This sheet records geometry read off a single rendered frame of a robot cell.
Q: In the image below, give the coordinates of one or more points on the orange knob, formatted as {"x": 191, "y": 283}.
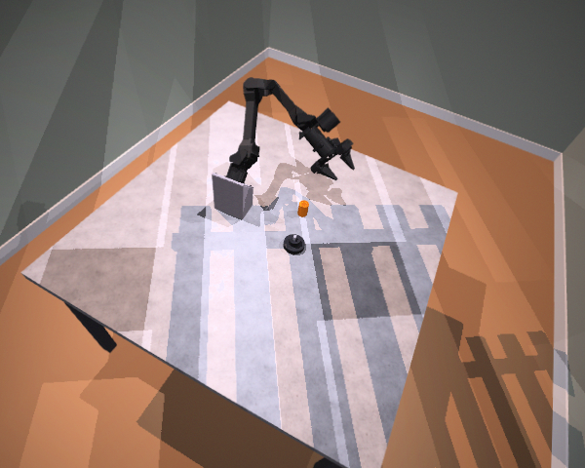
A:
{"x": 303, "y": 208}

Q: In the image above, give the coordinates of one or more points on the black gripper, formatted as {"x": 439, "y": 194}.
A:
{"x": 324, "y": 148}

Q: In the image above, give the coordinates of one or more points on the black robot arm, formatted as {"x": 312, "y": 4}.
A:
{"x": 248, "y": 152}

